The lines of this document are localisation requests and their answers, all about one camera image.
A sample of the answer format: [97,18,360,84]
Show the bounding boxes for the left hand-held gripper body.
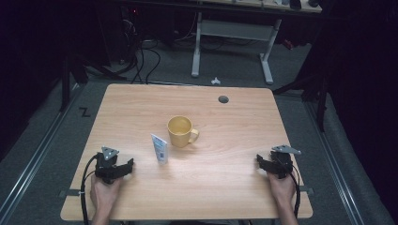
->
[94,145,124,185]

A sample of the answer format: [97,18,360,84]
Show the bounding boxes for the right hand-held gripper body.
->
[268,143,302,180]

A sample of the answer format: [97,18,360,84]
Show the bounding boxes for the white toothpaste tube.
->
[150,133,170,165]

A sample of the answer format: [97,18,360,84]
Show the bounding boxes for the yellow mug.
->
[166,115,201,149]

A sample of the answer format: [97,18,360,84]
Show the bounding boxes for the person's right hand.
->
[267,171,298,205]

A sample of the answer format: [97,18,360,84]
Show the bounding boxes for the person's left hand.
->
[90,174,124,212]

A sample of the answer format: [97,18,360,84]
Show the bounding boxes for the black metal stand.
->
[271,69,331,133]
[58,54,90,113]

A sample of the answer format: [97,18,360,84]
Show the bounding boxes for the white-legged desk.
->
[190,0,324,85]

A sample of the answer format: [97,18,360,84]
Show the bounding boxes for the black computer tower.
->
[119,5,143,65]

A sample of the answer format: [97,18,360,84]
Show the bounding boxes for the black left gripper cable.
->
[80,154,100,225]

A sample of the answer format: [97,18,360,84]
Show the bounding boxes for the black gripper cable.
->
[289,170,302,219]
[80,154,100,225]

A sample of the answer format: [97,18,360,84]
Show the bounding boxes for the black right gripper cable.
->
[289,170,302,219]

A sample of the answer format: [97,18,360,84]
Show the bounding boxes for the metal floor rail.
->
[303,100,366,225]
[0,83,81,218]

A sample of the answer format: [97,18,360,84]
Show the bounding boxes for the black floor cables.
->
[130,38,162,85]

